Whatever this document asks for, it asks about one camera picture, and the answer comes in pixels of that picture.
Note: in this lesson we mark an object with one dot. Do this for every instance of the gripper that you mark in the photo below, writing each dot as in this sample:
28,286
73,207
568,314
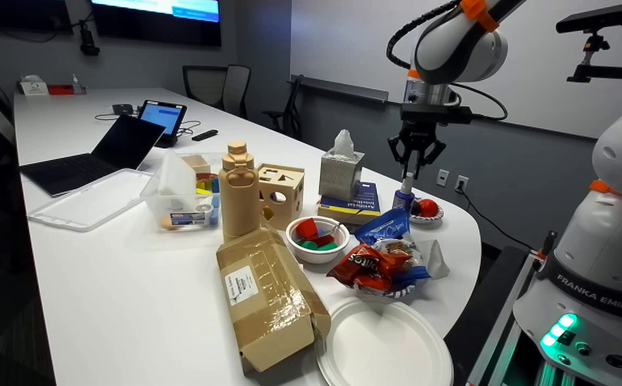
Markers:
419,134

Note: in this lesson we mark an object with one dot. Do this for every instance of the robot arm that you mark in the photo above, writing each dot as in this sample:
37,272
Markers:
461,48

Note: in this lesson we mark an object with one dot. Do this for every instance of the blue bottle with white cap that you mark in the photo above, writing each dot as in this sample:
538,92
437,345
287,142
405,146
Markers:
403,201

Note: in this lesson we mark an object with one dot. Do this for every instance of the tan water bottle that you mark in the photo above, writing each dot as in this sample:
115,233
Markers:
238,201

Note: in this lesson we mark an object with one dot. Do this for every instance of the small sanitiser bottle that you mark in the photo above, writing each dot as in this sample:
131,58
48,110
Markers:
77,87

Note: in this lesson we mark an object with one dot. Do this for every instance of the red ball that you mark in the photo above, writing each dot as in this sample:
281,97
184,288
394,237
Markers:
429,208

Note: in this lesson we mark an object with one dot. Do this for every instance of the small patterned bowl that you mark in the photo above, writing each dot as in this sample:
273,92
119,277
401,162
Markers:
428,219

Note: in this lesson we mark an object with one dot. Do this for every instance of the blue and yellow book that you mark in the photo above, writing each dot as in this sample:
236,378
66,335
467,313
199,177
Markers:
362,203

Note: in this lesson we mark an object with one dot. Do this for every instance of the grey tissue box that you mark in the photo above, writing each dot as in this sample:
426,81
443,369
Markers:
339,174

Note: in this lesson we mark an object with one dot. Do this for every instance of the blue snack bag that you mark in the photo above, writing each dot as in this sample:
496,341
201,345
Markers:
383,226

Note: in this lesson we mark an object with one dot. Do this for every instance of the clear snack packet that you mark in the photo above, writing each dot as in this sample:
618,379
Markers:
423,257

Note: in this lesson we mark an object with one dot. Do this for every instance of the red chip bag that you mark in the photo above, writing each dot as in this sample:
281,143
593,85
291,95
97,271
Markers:
367,266

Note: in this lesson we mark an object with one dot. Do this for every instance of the green toy block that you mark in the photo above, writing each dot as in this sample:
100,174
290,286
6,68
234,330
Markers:
326,246

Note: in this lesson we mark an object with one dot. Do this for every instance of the black office chair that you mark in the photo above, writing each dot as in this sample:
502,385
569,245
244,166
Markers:
289,112

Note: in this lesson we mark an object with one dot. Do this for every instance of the red toy block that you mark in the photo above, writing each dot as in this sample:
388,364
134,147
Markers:
306,229

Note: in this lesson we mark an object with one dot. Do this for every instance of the wooden shape sorter box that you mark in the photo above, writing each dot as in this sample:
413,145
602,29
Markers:
284,185

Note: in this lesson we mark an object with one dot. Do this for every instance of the white bowl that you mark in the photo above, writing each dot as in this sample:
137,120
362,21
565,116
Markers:
316,256

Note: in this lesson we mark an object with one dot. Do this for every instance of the white paper plate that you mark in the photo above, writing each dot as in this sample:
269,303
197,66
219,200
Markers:
383,343

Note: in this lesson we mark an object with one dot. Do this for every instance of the row of office chairs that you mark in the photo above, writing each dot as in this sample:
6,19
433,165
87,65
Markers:
217,88

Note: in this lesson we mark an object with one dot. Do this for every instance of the brown cardboard box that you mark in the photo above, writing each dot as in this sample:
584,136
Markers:
268,300

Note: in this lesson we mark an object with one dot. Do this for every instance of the heap of coloured blocks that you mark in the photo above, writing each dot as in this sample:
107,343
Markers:
207,187

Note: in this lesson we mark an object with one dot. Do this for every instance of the black remote control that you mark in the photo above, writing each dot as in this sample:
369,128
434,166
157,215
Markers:
205,135

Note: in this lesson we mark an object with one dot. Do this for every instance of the plain wooden block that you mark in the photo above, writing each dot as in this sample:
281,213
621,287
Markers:
197,163

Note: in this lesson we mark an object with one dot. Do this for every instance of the clear plastic bin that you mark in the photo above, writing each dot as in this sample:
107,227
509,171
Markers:
174,206

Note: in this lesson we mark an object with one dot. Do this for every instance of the black tablet on stand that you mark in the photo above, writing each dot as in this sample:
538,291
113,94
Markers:
162,118

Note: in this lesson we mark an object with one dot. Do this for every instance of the small black device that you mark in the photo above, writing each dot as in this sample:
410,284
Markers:
123,109

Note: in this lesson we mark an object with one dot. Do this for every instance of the black laptop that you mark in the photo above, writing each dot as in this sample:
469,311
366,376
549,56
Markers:
112,150

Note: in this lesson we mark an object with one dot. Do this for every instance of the clear plastic bin lid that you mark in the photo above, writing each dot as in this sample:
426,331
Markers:
86,201

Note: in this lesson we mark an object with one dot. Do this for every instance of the red flat box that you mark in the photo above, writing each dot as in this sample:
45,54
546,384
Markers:
60,89

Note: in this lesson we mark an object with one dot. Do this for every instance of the white tissue box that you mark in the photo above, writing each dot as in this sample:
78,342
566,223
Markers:
34,87

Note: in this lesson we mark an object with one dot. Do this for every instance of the white wall socket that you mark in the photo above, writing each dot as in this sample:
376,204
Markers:
461,184
442,178

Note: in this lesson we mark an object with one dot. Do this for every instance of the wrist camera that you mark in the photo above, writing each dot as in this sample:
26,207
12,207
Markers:
434,113

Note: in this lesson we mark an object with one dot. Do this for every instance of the camera on mount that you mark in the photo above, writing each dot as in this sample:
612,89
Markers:
600,16

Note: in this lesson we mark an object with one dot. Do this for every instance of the wall television screen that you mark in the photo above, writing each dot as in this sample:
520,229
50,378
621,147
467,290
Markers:
155,24

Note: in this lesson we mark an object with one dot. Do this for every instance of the black wall webcam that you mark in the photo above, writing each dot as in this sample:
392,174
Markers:
88,42

